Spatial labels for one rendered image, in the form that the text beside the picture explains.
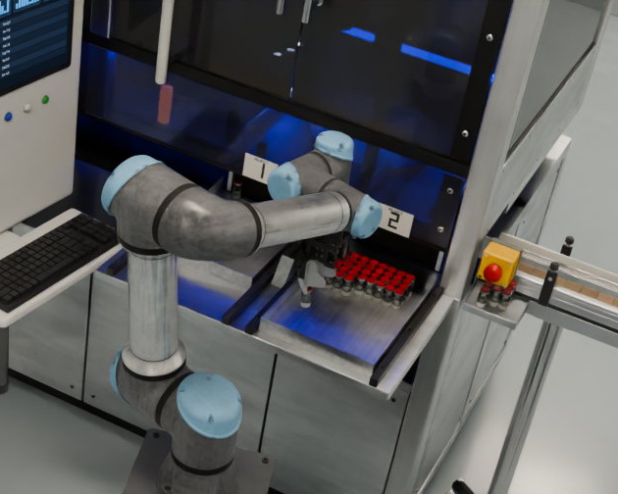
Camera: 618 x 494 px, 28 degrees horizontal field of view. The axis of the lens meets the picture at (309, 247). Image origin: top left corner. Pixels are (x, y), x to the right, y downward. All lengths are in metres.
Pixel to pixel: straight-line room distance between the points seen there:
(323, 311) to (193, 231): 0.80
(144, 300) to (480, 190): 0.87
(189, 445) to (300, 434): 1.03
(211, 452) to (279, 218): 0.45
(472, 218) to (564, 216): 2.41
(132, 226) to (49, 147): 0.98
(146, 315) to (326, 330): 0.59
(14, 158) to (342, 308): 0.82
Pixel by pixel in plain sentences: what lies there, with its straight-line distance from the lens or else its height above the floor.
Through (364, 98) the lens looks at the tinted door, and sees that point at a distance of 2.69.
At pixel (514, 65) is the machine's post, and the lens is 2.53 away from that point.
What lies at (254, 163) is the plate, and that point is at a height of 1.03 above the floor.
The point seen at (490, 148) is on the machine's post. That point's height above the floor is 1.27.
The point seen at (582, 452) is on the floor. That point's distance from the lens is 3.92.
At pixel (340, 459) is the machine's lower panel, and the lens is 3.20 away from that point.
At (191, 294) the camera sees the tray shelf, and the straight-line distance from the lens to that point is 2.66.
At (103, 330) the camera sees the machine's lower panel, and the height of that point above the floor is 0.37.
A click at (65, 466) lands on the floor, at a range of 3.50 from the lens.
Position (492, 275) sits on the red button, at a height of 1.00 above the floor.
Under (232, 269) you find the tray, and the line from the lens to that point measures 2.69.
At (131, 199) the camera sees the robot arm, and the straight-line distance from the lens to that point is 1.98.
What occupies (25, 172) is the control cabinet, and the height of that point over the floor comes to 0.94.
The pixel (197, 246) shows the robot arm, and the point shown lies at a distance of 1.93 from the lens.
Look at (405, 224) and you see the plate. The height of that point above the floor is 1.02.
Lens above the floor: 2.43
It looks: 33 degrees down
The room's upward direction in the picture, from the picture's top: 11 degrees clockwise
